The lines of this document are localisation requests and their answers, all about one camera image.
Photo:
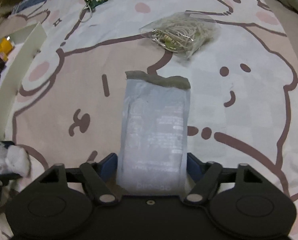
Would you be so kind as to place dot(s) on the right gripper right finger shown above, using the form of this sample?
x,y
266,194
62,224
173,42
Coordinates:
x,y
206,177

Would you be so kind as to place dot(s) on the clear bag of beige cords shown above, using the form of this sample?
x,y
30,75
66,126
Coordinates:
x,y
182,33

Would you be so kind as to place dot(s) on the cartoon print bed sheet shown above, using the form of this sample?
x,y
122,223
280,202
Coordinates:
x,y
243,115

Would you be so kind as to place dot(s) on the grey foil pouch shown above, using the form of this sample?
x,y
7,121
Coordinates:
x,y
152,158

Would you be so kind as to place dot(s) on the green hair clip with cord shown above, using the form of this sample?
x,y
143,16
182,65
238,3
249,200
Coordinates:
x,y
89,8

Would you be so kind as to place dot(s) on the white shallow cardboard tray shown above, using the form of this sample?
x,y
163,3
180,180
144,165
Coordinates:
x,y
27,41

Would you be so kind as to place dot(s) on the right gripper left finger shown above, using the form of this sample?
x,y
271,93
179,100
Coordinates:
x,y
95,177

